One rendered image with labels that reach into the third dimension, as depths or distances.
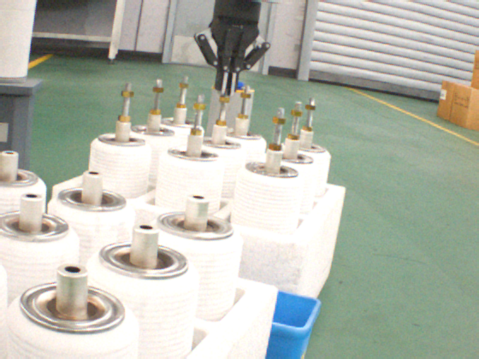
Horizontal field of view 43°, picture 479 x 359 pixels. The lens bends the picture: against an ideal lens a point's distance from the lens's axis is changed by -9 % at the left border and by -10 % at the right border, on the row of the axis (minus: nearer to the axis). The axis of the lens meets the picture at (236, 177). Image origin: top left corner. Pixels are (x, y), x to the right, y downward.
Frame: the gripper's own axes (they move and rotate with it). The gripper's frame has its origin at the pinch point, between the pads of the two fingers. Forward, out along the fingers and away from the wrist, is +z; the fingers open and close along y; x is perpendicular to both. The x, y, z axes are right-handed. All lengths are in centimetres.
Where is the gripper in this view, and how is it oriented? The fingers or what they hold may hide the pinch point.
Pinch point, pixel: (226, 83)
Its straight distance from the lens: 107.2
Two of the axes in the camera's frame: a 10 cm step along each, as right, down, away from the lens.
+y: -9.1, -0.3, -4.1
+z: -1.4, 9.6, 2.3
